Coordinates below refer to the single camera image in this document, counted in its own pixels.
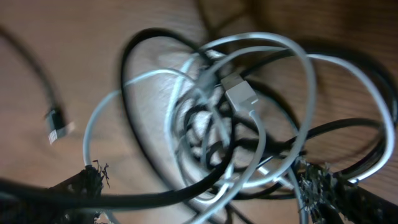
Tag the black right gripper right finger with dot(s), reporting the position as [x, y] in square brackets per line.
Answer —
[324, 197]

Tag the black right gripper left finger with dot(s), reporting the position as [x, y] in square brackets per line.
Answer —
[88, 183]

